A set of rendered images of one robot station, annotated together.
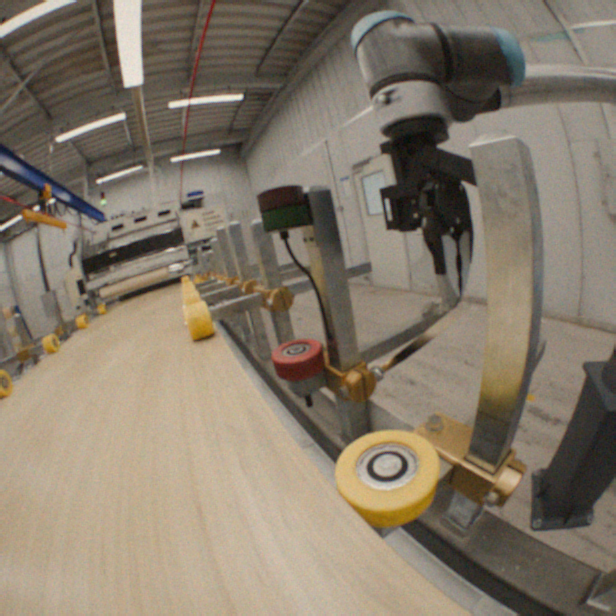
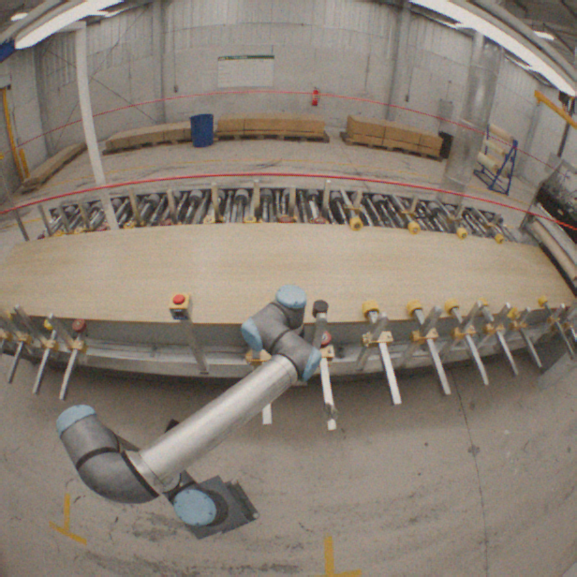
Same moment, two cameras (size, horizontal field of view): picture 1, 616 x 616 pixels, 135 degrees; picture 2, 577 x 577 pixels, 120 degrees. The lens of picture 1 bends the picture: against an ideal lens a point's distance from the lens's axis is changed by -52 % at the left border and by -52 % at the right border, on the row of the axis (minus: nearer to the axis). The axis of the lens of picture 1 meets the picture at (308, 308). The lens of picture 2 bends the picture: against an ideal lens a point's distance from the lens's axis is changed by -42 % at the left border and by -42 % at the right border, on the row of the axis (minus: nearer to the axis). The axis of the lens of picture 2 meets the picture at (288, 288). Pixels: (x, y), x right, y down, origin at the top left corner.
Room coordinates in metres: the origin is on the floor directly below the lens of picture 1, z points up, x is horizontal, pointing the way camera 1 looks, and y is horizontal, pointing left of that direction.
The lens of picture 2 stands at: (0.44, -0.71, 1.95)
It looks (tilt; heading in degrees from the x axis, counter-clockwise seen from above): 46 degrees down; 108
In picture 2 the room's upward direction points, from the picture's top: 5 degrees clockwise
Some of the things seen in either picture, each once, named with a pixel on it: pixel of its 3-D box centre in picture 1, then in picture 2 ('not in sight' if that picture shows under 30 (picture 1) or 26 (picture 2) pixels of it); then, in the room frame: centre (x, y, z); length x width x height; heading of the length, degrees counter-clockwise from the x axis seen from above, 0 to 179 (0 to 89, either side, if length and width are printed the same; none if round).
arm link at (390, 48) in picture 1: (396, 59); (289, 306); (0.27, -0.17, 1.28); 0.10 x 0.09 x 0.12; 70
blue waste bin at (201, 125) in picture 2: not in sight; (202, 129); (-3.48, 4.40, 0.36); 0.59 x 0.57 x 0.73; 114
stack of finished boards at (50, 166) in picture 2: not in sight; (54, 162); (-7.76, 2.66, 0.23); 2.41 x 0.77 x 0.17; 116
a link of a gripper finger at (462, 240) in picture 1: (445, 267); not in sight; (0.28, -0.18, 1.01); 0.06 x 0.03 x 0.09; 25
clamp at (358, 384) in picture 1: (337, 372); (318, 354); (0.38, -0.03, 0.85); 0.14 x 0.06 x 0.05; 25
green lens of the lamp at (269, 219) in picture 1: (285, 218); not in sight; (0.34, 0.00, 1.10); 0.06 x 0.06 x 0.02
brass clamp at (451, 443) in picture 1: (466, 461); (261, 358); (0.15, -0.13, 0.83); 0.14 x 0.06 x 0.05; 25
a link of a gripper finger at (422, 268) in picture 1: (431, 272); not in sight; (0.27, -0.15, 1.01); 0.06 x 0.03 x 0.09; 25
